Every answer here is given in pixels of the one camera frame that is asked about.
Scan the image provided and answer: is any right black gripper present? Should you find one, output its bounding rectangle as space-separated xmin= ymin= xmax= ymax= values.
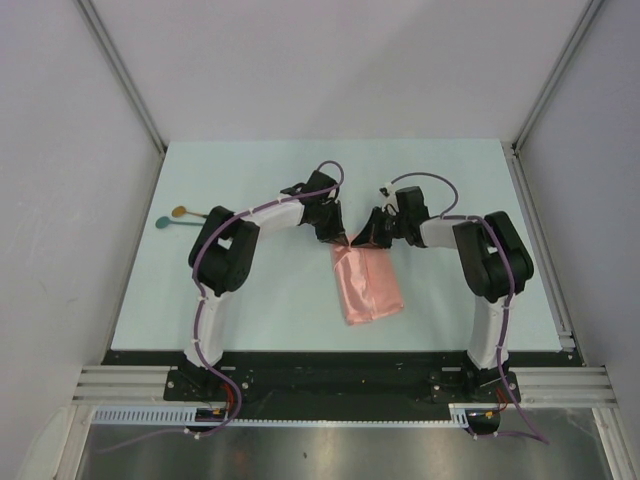
xmin=352 ymin=206 xmax=409 ymax=249

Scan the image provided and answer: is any pink satin napkin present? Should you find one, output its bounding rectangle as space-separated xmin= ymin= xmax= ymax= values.
xmin=331 ymin=245 xmax=404 ymax=326

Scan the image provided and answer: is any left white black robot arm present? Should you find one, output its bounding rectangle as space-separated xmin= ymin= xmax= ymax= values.
xmin=185 ymin=168 xmax=348 ymax=400

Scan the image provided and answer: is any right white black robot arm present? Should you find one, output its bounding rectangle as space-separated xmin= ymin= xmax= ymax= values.
xmin=351 ymin=186 xmax=534 ymax=401

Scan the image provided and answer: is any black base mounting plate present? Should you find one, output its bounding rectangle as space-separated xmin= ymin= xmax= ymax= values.
xmin=164 ymin=351 xmax=521 ymax=420

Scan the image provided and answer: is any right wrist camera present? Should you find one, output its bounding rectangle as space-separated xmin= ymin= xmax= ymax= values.
xmin=379 ymin=183 xmax=399 ymax=213

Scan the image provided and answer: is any gold spoon teal handle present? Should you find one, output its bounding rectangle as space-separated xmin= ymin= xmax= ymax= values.
xmin=171 ymin=205 xmax=207 ymax=219

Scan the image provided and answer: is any white slotted cable duct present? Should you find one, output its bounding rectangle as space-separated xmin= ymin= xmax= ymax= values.
xmin=92 ymin=404 xmax=498 ymax=430

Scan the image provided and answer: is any right aluminium table rail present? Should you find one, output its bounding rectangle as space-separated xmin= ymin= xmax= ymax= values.
xmin=501 ymin=142 xmax=583 ymax=357

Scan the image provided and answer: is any front aluminium cross rail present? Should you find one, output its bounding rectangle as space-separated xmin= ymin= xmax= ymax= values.
xmin=72 ymin=366 xmax=618 ymax=408

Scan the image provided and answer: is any left aluminium frame post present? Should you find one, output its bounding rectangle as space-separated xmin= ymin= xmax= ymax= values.
xmin=73 ymin=0 xmax=168 ymax=159

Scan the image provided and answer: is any aluminium frame post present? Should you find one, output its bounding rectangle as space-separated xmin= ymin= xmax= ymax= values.
xmin=511 ymin=0 xmax=608 ymax=153
xmin=73 ymin=0 xmax=168 ymax=159

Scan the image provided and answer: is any right aluminium frame post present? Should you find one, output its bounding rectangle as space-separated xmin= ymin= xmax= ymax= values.
xmin=511 ymin=0 xmax=608 ymax=153

